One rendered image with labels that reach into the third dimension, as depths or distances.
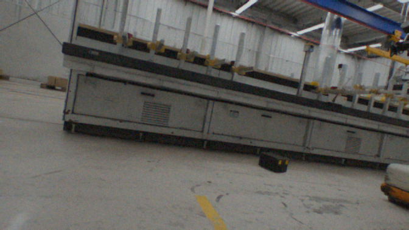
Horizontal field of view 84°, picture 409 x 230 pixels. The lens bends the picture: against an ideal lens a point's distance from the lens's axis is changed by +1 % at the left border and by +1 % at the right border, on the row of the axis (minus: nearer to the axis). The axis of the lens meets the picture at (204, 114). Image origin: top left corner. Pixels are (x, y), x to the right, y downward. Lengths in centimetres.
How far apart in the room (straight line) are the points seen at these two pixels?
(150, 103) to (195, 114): 44
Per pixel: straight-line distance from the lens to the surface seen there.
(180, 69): 192
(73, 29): 198
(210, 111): 226
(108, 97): 216
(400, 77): 592
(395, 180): 214
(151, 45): 193
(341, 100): 287
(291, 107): 247
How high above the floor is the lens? 46
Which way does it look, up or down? 3 degrees down
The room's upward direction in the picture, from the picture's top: 11 degrees clockwise
